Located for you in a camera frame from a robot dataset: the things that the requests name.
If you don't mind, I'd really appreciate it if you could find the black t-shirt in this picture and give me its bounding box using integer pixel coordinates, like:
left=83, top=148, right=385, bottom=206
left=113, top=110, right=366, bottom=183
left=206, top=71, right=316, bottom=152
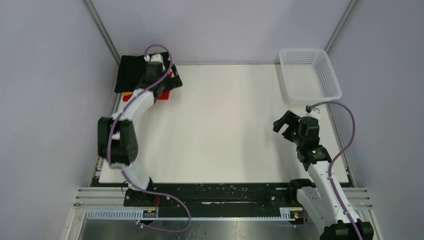
left=114, top=55, right=183, bottom=93

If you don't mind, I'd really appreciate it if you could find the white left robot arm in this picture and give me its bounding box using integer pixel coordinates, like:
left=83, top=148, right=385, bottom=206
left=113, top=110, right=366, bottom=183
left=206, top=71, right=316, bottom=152
left=97, top=61, right=182, bottom=206

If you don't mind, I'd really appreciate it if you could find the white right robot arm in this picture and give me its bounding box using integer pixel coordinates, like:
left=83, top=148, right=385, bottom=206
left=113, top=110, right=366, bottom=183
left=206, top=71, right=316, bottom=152
left=273, top=109, right=374, bottom=240

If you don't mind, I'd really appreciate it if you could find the red folded t-shirt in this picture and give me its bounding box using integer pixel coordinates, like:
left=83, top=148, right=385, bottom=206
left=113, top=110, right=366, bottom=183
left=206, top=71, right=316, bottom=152
left=115, top=70, right=182, bottom=102

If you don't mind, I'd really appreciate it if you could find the white plastic basket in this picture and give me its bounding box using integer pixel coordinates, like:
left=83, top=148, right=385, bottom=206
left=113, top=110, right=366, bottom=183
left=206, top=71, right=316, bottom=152
left=278, top=48, right=342, bottom=105

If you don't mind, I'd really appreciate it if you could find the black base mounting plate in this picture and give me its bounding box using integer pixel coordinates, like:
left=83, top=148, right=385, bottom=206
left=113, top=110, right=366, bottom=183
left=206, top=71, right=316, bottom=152
left=123, top=182, right=301, bottom=207

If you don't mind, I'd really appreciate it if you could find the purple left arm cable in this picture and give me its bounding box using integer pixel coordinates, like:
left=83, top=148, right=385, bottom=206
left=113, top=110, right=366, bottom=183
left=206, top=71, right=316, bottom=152
left=106, top=44, right=192, bottom=233

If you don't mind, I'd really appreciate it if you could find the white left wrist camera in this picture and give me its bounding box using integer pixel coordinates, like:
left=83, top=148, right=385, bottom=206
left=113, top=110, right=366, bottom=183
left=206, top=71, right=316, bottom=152
left=144, top=53, right=164, bottom=64

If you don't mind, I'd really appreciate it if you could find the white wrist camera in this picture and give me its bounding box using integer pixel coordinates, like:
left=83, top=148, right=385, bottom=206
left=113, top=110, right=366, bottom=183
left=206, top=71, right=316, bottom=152
left=305, top=105, right=321, bottom=121
left=144, top=53, right=164, bottom=64

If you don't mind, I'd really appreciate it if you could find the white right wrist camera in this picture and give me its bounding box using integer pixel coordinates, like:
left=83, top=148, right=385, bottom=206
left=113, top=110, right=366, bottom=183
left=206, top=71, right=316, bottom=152
left=305, top=105, right=321, bottom=121

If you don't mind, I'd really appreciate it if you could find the slotted cable duct rail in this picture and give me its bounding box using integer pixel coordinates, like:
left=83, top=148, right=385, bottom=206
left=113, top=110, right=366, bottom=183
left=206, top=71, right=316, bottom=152
left=86, top=207, right=299, bottom=222

